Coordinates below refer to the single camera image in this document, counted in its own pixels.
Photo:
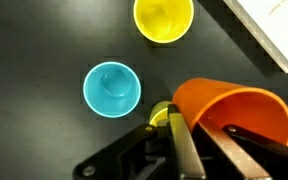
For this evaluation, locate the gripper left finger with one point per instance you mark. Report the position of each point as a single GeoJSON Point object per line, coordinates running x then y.
{"type": "Point", "coordinates": [184, 150]}

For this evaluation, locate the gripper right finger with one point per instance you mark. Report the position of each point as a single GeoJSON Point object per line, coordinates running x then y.
{"type": "Point", "coordinates": [237, 156]}

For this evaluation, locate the orange plastic cup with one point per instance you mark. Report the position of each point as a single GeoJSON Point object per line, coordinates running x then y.
{"type": "Point", "coordinates": [237, 106]}

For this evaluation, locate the blue plastic cup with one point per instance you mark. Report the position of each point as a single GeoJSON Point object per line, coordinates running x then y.
{"type": "Point", "coordinates": [112, 89]}

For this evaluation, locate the yellow plastic cup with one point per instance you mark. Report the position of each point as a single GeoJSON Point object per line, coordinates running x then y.
{"type": "Point", "coordinates": [158, 113]}
{"type": "Point", "coordinates": [163, 20]}

